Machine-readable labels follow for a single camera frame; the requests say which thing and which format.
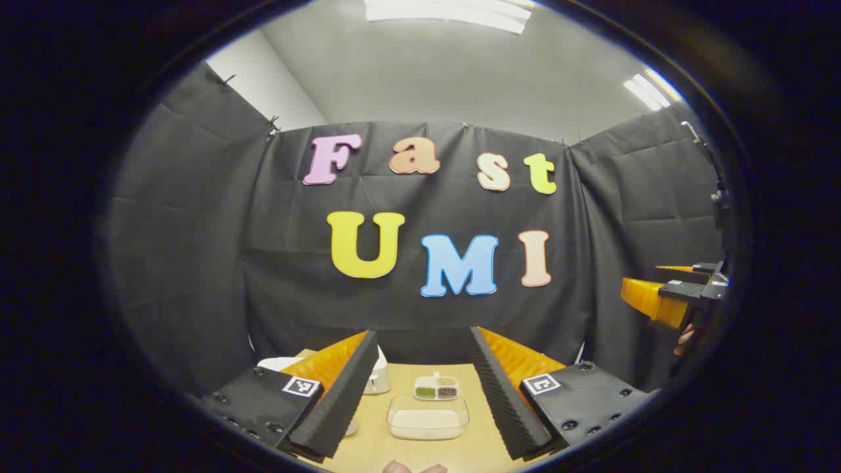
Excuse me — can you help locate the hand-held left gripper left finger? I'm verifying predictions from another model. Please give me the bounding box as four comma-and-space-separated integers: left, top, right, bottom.
200, 330, 380, 459

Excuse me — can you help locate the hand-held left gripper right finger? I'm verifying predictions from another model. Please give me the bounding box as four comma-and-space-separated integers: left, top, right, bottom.
468, 327, 660, 461

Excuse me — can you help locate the white rice cooker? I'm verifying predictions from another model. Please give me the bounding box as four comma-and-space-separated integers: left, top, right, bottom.
258, 357, 359, 438

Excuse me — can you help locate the clear box of rice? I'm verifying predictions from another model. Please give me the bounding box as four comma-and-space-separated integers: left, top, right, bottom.
386, 394, 470, 441

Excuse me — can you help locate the white divided dish of beans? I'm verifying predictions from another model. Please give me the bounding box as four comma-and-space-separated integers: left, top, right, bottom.
414, 372, 459, 401

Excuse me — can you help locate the ceiling light panel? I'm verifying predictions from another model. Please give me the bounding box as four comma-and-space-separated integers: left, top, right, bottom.
623, 68, 685, 111
365, 0, 534, 35

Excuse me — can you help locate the black backdrop cloth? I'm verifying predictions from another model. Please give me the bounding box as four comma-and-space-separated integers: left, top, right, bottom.
108, 62, 727, 395

